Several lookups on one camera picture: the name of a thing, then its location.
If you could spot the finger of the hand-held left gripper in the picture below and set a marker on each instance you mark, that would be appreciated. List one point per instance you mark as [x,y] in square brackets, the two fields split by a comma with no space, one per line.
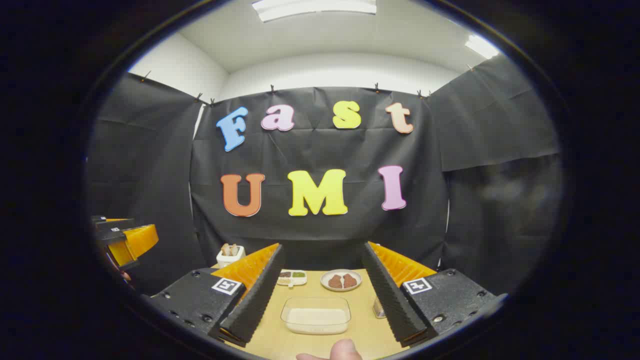
[137,242]
[115,223]

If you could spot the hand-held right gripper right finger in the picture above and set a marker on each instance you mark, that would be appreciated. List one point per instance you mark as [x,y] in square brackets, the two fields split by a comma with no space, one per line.
[387,295]

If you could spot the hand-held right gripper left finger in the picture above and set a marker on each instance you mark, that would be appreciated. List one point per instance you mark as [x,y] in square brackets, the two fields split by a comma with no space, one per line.
[255,295]

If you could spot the clear glass rice dish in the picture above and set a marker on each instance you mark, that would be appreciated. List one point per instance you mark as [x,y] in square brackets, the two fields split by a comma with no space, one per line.
[315,317]

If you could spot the brown meat piece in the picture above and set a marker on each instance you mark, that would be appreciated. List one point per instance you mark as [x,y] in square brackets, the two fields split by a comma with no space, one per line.
[349,280]
[335,281]

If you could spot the white divided bean dish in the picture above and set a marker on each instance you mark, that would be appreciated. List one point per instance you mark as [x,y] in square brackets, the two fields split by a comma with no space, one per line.
[292,278]

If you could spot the white toaster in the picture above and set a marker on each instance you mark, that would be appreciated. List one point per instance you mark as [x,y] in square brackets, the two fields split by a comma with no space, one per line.
[231,259]

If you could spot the toast bread slice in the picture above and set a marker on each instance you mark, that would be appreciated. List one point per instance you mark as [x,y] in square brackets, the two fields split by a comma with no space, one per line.
[233,249]
[225,249]

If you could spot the white round plate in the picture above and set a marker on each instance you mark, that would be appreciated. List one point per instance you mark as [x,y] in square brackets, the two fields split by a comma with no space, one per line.
[325,285]

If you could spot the ceiling light panel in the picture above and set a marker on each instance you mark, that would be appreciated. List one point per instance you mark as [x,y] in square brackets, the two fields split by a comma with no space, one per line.
[481,46]

